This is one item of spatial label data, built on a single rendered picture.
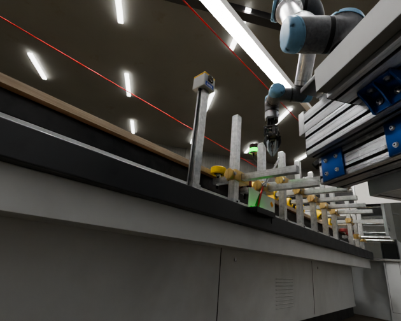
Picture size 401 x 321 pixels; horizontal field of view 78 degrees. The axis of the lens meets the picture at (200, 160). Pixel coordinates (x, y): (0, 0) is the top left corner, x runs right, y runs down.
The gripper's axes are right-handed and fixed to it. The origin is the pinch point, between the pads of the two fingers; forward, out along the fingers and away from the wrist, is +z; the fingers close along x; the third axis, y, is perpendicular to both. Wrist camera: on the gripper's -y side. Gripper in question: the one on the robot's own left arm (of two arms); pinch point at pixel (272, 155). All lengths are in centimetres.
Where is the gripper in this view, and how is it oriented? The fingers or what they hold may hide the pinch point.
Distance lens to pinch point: 136.4
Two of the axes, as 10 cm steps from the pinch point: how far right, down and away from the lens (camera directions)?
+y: -3.8, -3.7, -8.5
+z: -1.0, 9.3, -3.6
